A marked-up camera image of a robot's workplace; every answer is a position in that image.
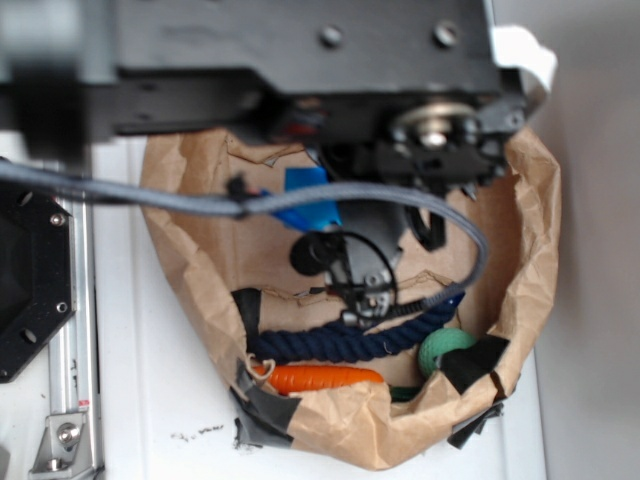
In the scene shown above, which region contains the dark blue rope toy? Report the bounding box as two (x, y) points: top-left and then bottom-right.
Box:
(247, 293), (465, 365)

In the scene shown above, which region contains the white flat ribbon cable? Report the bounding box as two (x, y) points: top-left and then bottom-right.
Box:
(490, 23), (559, 109)

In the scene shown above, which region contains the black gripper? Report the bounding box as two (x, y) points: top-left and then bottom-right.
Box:
(289, 201), (446, 328)

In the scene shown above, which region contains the aluminium frame rail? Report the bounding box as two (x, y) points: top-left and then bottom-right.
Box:
(48, 200), (104, 479)

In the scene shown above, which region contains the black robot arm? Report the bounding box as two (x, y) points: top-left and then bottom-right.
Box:
(1, 1), (529, 249)

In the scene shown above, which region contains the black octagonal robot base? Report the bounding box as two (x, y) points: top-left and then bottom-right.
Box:
(1, 180), (74, 384)

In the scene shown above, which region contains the orange plastic carrot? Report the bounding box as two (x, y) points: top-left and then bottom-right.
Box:
(267, 365), (384, 395)

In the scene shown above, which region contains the brown paper bag liner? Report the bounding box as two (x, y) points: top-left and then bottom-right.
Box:
(144, 131), (562, 470)

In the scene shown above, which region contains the blue rectangular block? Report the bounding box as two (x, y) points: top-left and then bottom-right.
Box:
(272, 167), (342, 234)

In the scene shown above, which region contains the metal corner bracket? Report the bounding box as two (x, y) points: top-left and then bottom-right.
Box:
(28, 412), (95, 479)

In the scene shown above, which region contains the grey sleeved cable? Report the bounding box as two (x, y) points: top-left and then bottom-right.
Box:
(0, 158), (490, 314)

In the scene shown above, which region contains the green textured ball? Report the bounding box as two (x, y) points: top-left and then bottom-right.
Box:
(418, 328), (477, 378)

